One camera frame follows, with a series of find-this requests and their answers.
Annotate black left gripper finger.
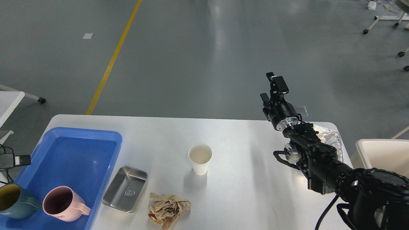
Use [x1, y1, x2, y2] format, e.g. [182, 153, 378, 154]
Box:
[0, 153, 32, 169]

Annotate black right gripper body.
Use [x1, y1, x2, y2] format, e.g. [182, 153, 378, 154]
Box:
[267, 98, 300, 131]

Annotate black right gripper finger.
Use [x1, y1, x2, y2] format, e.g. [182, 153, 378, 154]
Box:
[266, 72, 289, 104]
[260, 93, 271, 122]

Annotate pink ribbed mug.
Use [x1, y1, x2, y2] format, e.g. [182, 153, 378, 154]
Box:
[42, 186, 91, 222]

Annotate stainless steel rectangular tray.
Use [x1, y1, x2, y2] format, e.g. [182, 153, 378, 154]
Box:
[101, 165, 149, 213]

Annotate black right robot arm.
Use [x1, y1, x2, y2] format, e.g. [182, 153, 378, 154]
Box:
[260, 72, 409, 230]

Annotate clear floor plate right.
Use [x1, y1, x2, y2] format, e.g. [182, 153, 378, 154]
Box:
[294, 106, 309, 117]

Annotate teal ceramic mug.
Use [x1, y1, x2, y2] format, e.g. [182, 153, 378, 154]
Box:
[0, 184, 42, 219]

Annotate aluminium foil tray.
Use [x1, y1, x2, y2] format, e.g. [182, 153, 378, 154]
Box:
[297, 123, 343, 173]

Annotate blue plastic tray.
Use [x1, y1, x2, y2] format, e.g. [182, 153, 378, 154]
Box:
[1, 127, 122, 230]

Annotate white paper cup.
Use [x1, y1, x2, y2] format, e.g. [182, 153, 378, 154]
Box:
[188, 143, 213, 176]

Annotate beige plastic bin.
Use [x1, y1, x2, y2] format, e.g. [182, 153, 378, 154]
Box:
[350, 139, 409, 178]

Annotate crumpled brown paper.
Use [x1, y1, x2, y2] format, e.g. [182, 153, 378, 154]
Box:
[148, 192, 192, 230]

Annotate white paper scrap on floor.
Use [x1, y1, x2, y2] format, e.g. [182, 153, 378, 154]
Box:
[82, 33, 94, 40]

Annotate black cables at left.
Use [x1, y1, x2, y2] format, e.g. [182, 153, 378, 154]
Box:
[0, 144, 13, 185]

